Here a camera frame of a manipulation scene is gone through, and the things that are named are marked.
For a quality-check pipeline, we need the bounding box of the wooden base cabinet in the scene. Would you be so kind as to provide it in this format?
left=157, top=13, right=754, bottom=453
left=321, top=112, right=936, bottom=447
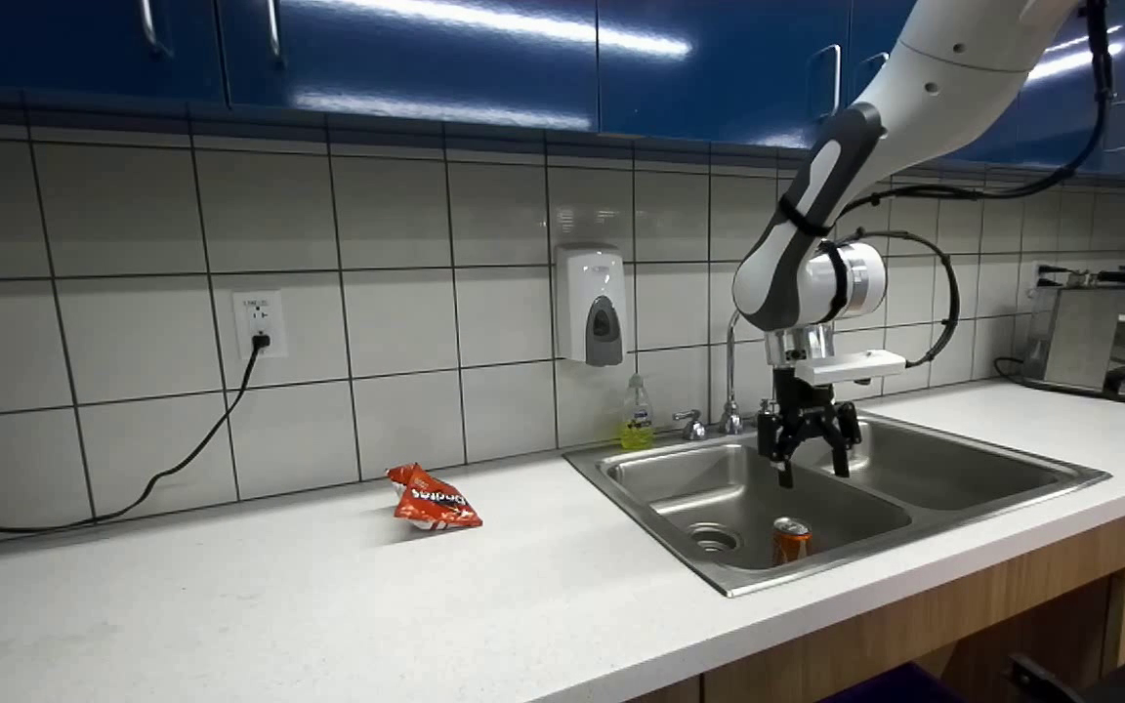
left=637, top=495, right=1125, bottom=703

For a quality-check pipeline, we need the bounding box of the stainless steel double sink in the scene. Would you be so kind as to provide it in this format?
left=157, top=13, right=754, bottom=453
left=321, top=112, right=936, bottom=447
left=564, top=409, right=1112, bottom=601

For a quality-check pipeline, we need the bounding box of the white wall power outlet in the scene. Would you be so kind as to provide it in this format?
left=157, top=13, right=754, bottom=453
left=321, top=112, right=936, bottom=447
left=232, top=288, right=288, bottom=364

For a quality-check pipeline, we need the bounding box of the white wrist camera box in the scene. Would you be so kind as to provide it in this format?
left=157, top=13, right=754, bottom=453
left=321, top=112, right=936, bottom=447
left=788, top=347, right=910, bottom=392

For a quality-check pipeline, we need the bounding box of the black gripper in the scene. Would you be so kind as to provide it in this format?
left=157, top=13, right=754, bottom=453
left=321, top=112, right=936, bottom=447
left=754, top=369, right=866, bottom=495

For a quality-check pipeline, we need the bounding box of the black power cord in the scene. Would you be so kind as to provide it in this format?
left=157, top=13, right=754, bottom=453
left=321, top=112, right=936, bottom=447
left=0, top=332, right=275, bottom=538

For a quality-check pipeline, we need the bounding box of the yellow dish soap bottle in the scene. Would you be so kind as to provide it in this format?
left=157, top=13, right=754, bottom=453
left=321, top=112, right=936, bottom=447
left=612, top=369, right=661, bottom=453

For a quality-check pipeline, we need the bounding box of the black looped wrist cable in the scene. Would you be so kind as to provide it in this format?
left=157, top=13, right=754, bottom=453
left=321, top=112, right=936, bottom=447
left=848, top=228, right=966, bottom=373

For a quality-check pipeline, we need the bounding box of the orange soda can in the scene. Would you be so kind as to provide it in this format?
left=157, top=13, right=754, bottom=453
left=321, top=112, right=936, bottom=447
left=768, top=512, right=818, bottom=572

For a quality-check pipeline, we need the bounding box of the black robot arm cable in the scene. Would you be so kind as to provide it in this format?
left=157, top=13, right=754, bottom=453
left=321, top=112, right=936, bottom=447
left=831, top=0, right=1122, bottom=228

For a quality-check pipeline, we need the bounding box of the chrome gooseneck faucet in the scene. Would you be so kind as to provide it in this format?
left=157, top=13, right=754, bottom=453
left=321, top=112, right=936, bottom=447
left=677, top=308, right=749, bottom=447

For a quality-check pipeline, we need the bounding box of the silver black coffee machine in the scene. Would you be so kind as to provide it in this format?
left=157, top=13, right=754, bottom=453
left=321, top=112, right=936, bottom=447
left=1030, top=259, right=1125, bottom=409

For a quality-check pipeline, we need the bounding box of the orange chip bag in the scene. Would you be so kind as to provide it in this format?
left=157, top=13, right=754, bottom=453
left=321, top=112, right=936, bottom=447
left=384, top=461, right=488, bottom=535

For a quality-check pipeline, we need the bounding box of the white wall soap dispenser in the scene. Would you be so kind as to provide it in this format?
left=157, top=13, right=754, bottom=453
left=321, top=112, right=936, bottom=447
left=556, top=245, right=630, bottom=373

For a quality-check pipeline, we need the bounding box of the glossy blue cabinet door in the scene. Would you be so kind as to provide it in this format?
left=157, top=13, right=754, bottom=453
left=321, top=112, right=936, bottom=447
left=848, top=0, right=1125, bottom=171
left=217, top=0, right=600, bottom=136
left=0, top=0, right=232, bottom=118
left=592, top=0, right=858, bottom=150

